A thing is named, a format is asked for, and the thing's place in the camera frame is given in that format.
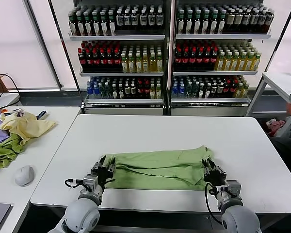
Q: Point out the white computer mouse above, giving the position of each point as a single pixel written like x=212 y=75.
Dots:
x=24 y=176

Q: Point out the white metal side table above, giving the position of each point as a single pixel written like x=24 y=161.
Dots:
x=279 y=81

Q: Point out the crumpled olive green garment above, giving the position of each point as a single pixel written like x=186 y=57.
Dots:
x=4 y=150

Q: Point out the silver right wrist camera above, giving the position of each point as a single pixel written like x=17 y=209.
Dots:
x=234 y=188

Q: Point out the small yellow juice bottle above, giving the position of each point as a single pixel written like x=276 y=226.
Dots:
x=237 y=90
x=243 y=90
x=151 y=91
x=157 y=91

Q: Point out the red white clothes pile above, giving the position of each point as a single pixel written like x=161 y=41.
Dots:
x=274 y=125

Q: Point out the brown cardboard box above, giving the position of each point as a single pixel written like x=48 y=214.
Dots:
x=3 y=84

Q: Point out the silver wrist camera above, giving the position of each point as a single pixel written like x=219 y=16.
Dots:
x=91 y=182
x=234 y=188

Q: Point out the dark bottle black white label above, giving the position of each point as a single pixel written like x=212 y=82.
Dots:
x=134 y=21
x=159 y=21
x=142 y=21
x=119 y=21
x=151 y=21
x=126 y=21

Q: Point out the orange white cloth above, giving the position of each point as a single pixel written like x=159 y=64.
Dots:
x=5 y=111

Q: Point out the white patterned cloth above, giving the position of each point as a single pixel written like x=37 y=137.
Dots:
x=19 y=113

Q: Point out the small blue water bottle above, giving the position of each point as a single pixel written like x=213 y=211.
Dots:
x=181 y=90
x=95 y=91
x=88 y=91
x=173 y=90

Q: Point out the green cap tea bottle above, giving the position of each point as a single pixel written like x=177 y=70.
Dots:
x=204 y=26
x=220 y=26
x=188 y=26
x=72 y=27
x=95 y=27
x=111 y=27
x=80 y=27
x=87 y=27
x=103 y=27
x=196 y=26
x=212 y=26
x=180 y=26

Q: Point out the dark bottle beige label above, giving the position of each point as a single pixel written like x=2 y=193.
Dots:
x=237 y=20
x=229 y=20

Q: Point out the small dark bottle white cap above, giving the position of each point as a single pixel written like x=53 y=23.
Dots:
x=114 y=91
x=120 y=91
x=219 y=90
x=201 y=90
x=213 y=90
x=133 y=91
x=126 y=91
x=207 y=90

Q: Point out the small red cap cola bottle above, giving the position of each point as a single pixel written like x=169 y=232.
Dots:
x=226 y=90
x=146 y=91
x=232 y=90
x=140 y=91

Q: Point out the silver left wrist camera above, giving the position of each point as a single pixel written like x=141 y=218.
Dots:
x=91 y=182

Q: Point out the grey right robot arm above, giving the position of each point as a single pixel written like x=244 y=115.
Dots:
x=240 y=221

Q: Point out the pale yellow shirt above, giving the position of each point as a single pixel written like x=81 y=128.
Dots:
x=30 y=126

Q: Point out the light green polo shirt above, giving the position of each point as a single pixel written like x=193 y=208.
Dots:
x=155 y=170

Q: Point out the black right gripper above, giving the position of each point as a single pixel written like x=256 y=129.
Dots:
x=214 y=178

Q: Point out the grey drinks shelf unit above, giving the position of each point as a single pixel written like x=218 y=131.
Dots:
x=115 y=37
x=220 y=36

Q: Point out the blue white striped cloth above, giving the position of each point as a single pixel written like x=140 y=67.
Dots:
x=41 y=114

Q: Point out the dark bottle grey label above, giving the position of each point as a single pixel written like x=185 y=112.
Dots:
x=246 y=21
x=269 y=21
x=261 y=21
x=253 y=21

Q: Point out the small white desk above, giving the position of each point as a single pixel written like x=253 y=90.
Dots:
x=9 y=97

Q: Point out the yellow juice bottle green cap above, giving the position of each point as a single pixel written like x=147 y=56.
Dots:
x=152 y=64
x=248 y=63
x=131 y=64
x=241 y=63
x=219 y=63
x=159 y=64
x=255 y=63
x=234 y=63
x=226 y=63
x=144 y=64
x=124 y=64
x=138 y=64

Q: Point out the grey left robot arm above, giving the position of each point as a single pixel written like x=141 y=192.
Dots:
x=82 y=216

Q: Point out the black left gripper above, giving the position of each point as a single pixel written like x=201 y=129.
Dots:
x=105 y=176

